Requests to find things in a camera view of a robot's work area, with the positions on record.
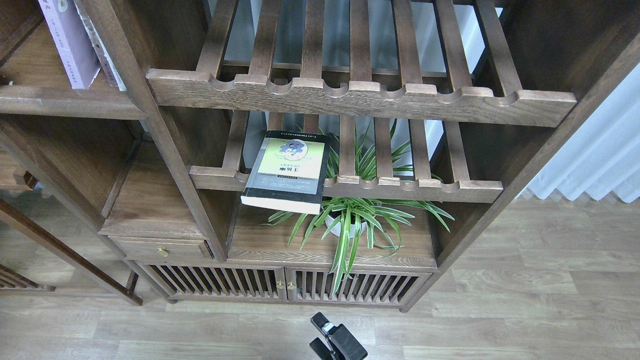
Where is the white and lilac book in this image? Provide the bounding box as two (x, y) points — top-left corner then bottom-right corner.
(38, 0), (101, 89)

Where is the dark wooden bookshelf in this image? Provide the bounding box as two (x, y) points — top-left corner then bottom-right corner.
(1, 0), (639, 312)

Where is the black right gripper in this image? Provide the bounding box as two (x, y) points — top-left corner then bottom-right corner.
(310, 312), (368, 360)

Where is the white book behind post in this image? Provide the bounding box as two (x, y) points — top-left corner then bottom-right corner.
(74, 0), (127, 92)

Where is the black and green book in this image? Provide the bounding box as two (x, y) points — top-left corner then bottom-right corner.
(240, 130), (330, 215)

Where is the white plant pot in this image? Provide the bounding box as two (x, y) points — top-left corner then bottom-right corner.
(325, 213), (368, 239)

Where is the white pleated curtain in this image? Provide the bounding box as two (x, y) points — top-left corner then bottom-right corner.
(520, 66), (640, 203)

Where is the brass drawer knob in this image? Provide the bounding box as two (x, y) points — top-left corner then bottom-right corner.
(157, 246), (169, 257)

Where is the green spider plant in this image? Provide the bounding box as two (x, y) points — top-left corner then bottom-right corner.
(262, 123), (455, 294)

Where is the dark wooden side furniture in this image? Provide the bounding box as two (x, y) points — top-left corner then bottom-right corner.
(1, 151), (142, 306)

